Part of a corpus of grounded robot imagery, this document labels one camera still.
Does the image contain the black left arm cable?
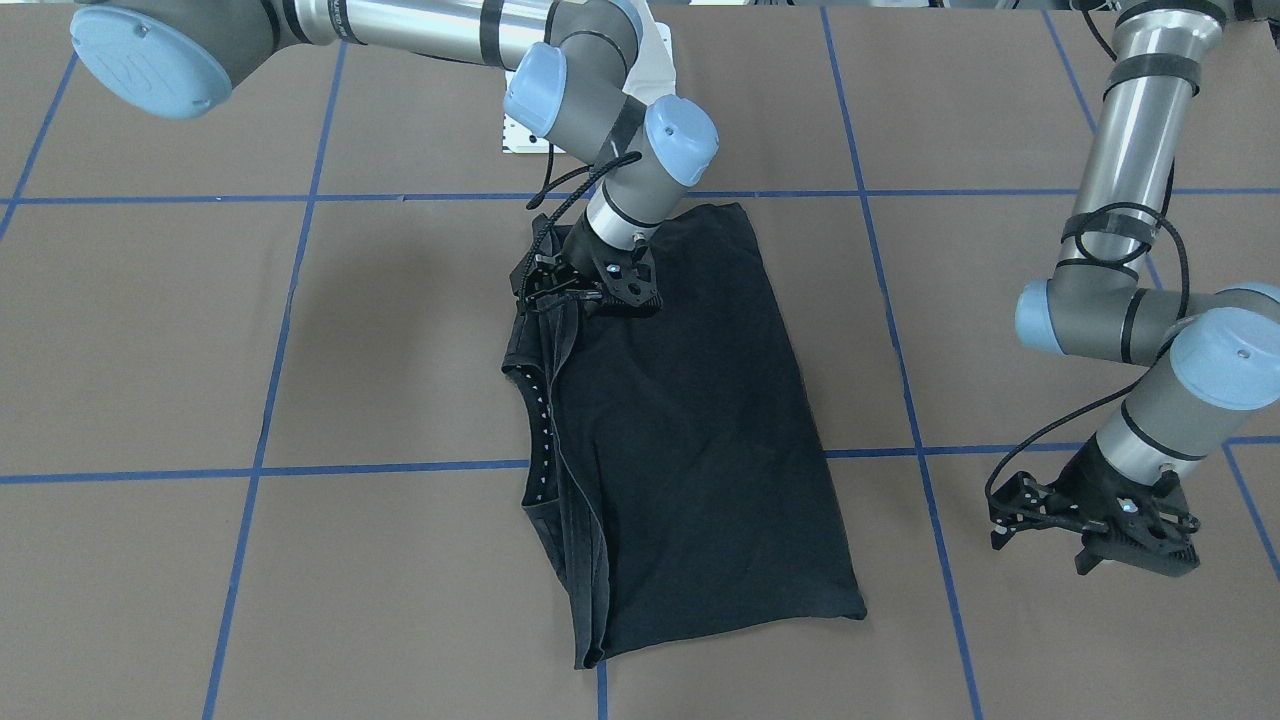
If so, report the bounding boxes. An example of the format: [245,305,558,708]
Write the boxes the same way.
[986,200,1193,521]

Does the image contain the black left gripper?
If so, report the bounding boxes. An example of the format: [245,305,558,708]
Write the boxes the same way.
[1055,439,1201,577]

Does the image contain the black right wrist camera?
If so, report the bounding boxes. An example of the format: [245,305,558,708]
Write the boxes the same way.
[509,252,604,316]

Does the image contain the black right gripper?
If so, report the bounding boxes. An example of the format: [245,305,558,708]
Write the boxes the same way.
[562,220,663,318]

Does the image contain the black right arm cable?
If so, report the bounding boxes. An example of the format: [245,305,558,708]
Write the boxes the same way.
[525,150,643,291]

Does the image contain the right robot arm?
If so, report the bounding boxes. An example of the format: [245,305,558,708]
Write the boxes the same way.
[69,1,719,316]

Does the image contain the black graphic t-shirt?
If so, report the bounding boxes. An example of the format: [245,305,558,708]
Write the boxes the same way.
[502,202,867,669]

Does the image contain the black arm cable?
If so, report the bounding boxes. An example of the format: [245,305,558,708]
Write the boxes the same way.
[986,200,1193,521]
[525,150,643,291]

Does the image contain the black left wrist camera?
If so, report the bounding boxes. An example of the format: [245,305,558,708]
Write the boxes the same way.
[987,471,1097,551]

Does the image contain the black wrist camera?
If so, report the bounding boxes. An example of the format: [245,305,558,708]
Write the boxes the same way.
[509,252,604,316]
[987,471,1097,551]

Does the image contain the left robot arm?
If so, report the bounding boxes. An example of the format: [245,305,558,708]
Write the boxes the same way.
[984,1,1279,577]

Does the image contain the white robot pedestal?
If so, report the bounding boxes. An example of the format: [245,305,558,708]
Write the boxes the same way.
[500,18,677,156]

